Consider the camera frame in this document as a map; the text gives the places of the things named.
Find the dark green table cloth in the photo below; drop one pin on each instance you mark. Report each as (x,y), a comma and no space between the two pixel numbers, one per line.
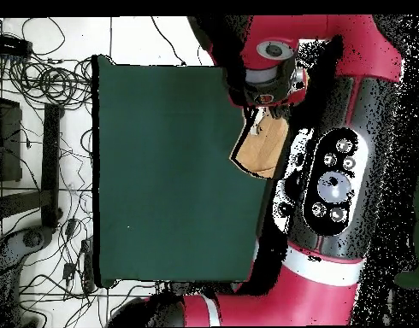
(161,171)

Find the black network switch box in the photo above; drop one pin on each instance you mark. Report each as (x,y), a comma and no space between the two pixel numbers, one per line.
(11,46)

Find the tan terry towel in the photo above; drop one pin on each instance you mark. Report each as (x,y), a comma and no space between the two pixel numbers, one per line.
(264,147)

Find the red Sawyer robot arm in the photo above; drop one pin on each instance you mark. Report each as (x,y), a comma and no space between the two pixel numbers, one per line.
(315,294)

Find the black metal stand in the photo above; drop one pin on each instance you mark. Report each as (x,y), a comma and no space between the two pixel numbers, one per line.
(50,153)

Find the grey swivel chair base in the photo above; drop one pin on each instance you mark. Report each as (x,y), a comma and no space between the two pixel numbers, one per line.
(31,239)

